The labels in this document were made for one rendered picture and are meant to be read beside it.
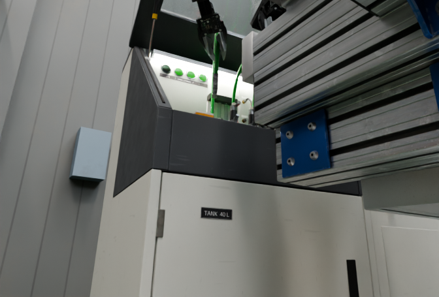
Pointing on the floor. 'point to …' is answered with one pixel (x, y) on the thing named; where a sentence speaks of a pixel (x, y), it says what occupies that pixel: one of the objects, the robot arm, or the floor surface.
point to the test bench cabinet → (123, 252)
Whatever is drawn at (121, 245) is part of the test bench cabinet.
